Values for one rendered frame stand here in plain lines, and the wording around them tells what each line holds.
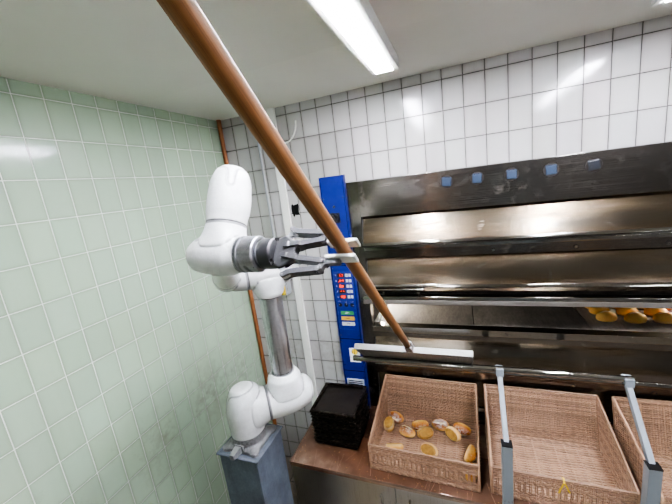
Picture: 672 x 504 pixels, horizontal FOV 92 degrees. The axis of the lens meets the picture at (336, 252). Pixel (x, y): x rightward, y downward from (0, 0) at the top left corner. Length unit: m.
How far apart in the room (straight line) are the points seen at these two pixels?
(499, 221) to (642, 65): 0.84
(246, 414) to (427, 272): 1.20
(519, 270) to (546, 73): 0.95
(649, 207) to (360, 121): 1.44
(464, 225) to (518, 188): 0.31
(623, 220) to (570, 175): 0.31
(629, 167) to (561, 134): 0.32
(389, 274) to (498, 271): 0.60
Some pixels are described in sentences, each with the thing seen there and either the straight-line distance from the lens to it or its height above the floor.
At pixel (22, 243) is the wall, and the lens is 1.60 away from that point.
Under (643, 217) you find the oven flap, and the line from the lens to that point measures 2.05.
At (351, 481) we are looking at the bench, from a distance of 2.14.
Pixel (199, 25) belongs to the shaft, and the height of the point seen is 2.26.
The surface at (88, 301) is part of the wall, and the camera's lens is 1.71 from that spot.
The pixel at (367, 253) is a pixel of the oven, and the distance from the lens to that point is 2.00.
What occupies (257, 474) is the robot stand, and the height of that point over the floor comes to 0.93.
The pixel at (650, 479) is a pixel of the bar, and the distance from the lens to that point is 1.85.
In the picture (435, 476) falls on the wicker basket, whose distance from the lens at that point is 2.03.
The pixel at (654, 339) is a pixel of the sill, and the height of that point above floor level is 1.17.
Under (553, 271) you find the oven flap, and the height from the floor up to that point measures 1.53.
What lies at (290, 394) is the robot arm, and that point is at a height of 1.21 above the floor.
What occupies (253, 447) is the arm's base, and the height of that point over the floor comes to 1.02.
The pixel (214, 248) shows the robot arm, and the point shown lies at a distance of 0.82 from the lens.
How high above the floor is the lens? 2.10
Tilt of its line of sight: 12 degrees down
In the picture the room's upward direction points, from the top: 7 degrees counter-clockwise
